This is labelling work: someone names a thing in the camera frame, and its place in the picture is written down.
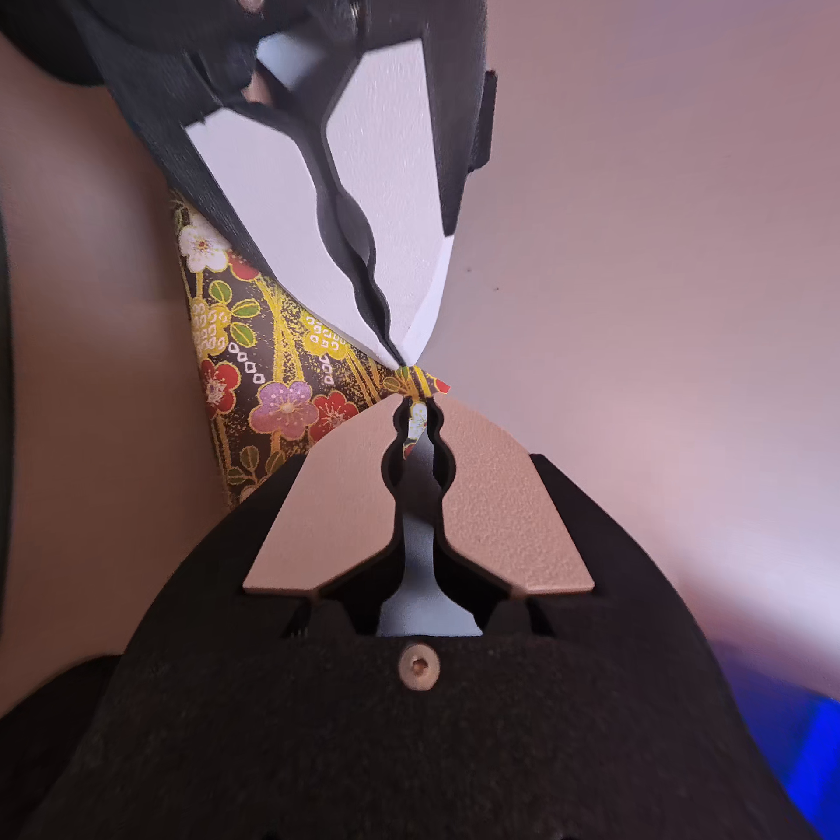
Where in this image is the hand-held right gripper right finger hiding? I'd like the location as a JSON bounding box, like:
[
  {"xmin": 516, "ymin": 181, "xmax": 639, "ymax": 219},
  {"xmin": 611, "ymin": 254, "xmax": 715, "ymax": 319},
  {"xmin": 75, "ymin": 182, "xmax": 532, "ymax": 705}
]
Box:
[{"xmin": 420, "ymin": 394, "xmax": 595, "ymax": 628}]

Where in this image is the green backed floral paper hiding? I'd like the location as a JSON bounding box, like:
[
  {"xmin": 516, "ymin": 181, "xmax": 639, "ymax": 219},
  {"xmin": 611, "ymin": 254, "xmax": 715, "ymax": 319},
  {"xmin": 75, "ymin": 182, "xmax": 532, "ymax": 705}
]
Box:
[{"xmin": 171, "ymin": 195, "xmax": 454, "ymax": 510}]

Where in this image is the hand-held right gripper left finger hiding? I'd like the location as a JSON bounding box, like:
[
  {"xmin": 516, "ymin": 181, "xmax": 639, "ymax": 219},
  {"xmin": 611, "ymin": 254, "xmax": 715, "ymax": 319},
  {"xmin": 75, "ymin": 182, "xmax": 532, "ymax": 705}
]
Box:
[{"xmin": 241, "ymin": 394, "xmax": 418, "ymax": 628}]

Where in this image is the blue plastic bin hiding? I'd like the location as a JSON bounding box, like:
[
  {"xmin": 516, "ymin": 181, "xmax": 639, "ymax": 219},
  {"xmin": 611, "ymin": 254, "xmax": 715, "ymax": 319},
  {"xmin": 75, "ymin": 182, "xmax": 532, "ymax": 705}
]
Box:
[{"xmin": 716, "ymin": 641, "xmax": 840, "ymax": 821}]

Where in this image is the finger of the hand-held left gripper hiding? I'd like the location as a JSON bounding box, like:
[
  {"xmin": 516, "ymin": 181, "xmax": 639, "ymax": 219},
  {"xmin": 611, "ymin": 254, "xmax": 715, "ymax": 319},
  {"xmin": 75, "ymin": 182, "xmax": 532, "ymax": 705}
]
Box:
[
  {"xmin": 184, "ymin": 108, "xmax": 404, "ymax": 368},
  {"xmin": 322, "ymin": 37, "xmax": 458, "ymax": 368}
]

